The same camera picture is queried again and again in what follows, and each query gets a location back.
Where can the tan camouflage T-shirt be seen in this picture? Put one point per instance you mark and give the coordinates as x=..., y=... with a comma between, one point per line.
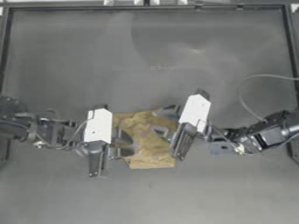
x=147, y=145

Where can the silver frame bracket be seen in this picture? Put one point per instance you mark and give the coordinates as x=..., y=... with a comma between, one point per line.
x=155, y=2
x=138, y=2
x=108, y=2
x=182, y=2

